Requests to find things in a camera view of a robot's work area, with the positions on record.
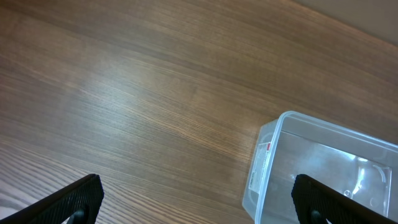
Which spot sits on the clear plastic container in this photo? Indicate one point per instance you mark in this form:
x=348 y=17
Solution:
x=358 y=166

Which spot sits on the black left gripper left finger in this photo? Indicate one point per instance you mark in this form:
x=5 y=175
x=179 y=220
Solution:
x=78 y=202

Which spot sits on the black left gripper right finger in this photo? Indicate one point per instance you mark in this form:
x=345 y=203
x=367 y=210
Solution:
x=316 y=203

